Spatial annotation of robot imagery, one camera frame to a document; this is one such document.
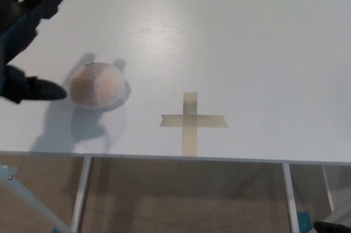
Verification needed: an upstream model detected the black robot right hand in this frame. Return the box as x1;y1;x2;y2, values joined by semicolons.
313;220;351;233

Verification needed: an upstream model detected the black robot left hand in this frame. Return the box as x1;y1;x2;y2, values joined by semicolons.
0;0;79;105

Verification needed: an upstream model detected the pink dumpling plush toy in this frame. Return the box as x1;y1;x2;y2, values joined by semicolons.
69;62;130;111

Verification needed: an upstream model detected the teal floor tape piece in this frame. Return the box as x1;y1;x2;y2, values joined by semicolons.
297;210;311;233

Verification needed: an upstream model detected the white table leg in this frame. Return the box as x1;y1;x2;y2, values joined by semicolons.
282;163;300;233
321;164;336;214
70;156;92;233

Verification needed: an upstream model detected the short beige tape strip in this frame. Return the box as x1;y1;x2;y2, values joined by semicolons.
160;114;229;129

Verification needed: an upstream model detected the light blue metal frame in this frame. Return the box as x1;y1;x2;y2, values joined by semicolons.
0;164;73;233

